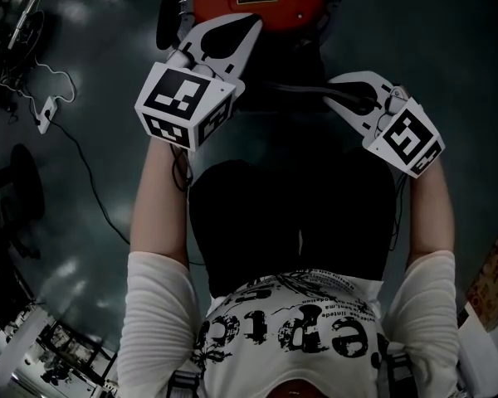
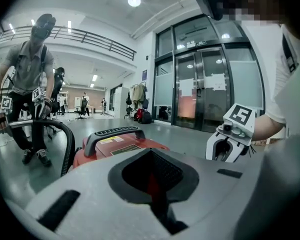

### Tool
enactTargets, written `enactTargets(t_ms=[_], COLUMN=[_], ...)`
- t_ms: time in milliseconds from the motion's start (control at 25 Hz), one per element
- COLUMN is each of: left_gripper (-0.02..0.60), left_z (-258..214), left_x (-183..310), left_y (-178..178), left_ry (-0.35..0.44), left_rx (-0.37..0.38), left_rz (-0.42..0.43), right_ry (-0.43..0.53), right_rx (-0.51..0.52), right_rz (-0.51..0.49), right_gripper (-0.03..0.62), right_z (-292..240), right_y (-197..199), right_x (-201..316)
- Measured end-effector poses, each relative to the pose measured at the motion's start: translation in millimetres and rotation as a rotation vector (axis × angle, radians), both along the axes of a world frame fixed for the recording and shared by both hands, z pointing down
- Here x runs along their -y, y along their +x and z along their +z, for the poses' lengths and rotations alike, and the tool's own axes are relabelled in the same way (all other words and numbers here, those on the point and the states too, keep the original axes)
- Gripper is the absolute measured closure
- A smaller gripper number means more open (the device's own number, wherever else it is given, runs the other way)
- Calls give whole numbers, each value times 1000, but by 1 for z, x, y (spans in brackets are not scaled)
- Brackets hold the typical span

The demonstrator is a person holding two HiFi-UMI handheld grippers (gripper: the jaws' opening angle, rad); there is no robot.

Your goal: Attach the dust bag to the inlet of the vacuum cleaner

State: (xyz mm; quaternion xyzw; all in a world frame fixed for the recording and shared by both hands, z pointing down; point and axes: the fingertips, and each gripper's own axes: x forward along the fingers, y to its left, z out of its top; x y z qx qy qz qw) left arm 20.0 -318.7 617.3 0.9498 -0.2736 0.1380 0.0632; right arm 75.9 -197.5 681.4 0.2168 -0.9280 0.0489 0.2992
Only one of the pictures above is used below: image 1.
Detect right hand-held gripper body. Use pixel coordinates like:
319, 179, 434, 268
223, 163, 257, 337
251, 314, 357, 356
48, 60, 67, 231
363, 85, 446, 180

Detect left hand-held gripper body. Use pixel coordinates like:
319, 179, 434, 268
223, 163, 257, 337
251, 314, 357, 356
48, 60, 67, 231
134, 47, 247, 153

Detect person's left forearm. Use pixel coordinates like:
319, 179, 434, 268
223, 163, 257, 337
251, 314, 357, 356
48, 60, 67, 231
130, 141, 192, 265

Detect person's right forearm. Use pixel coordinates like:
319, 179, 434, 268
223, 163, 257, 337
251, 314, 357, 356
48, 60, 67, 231
406, 155, 456, 260

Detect red vacuum cleaner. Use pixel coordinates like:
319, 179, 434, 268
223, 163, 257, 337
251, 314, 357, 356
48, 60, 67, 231
176, 0, 344, 53

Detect black trousers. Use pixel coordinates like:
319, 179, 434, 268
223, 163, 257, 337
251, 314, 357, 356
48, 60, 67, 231
186, 147, 398, 298

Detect white power strip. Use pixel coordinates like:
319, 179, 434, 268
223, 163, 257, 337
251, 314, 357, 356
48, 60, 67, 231
36, 96, 59, 135

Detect round wooden table black base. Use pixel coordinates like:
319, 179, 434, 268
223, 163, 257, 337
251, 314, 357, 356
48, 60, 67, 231
0, 143, 46, 223

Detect printed cardboard box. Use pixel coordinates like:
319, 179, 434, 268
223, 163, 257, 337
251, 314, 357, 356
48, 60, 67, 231
464, 232, 498, 333

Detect white desk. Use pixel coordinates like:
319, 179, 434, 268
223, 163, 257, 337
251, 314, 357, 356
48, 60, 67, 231
6, 0, 45, 51

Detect black chair base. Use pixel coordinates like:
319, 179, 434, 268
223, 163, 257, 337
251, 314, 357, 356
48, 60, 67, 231
0, 197, 45, 260

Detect white printed shirt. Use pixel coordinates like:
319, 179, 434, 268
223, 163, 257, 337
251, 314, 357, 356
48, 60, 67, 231
115, 249, 460, 398

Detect white box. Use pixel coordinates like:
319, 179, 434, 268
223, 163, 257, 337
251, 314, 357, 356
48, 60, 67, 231
456, 304, 498, 398

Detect black vacuum hose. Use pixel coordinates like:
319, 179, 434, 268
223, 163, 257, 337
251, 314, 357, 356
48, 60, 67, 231
155, 0, 196, 51

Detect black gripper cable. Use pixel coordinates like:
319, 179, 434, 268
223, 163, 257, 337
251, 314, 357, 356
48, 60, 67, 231
388, 167, 408, 250
169, 143, 194, 192

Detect long black floor cable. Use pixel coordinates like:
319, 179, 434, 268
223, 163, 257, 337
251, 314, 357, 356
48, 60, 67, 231
49, 120, 132, 246

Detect white power cable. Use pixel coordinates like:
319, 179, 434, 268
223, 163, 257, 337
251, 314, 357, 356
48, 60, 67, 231
0, 62, 78, 118

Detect grey harness strap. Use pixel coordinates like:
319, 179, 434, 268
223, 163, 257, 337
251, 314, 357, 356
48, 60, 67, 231
165, 369, 200, 398
383, 352, 414, 398

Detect black metal frame rack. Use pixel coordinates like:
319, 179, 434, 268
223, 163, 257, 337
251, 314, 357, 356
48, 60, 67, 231
37, 321, 121, 398

